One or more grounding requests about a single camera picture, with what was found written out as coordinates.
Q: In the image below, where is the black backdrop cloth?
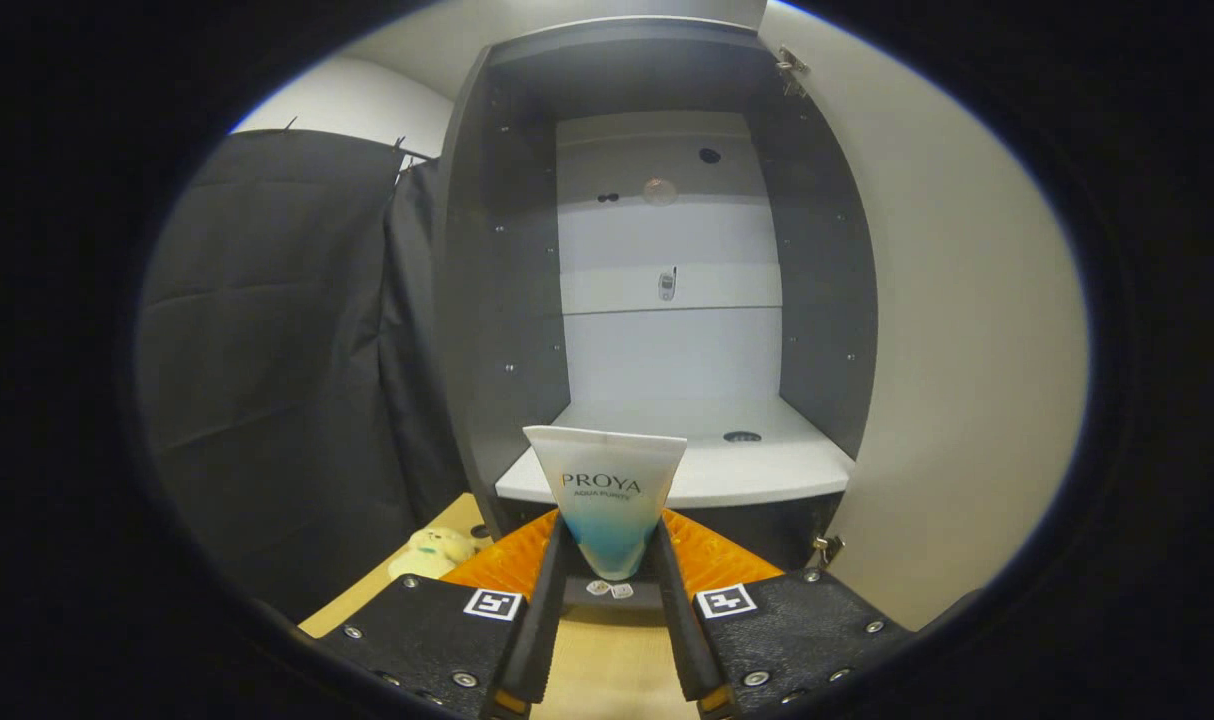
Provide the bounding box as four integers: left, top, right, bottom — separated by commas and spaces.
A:
137, 128, 468, 621

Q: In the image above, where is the dark grey cabinet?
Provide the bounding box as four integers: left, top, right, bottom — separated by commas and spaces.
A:
432, 15, 880, 611

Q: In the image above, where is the yellow plush toy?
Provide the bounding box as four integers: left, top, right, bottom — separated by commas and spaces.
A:
387, 525, 480, 581

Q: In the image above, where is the white cabinet shelf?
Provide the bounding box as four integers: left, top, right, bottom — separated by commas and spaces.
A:
494, 398, 856, 509

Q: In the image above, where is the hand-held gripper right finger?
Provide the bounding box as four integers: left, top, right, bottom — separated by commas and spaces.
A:
650, 508, 916, 720

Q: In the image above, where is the white and blue cosmetic tube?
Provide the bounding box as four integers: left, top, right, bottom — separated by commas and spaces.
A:
523, 425, 688, 582

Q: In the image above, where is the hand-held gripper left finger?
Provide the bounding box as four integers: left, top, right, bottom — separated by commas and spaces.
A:
312, 508, 573, 720

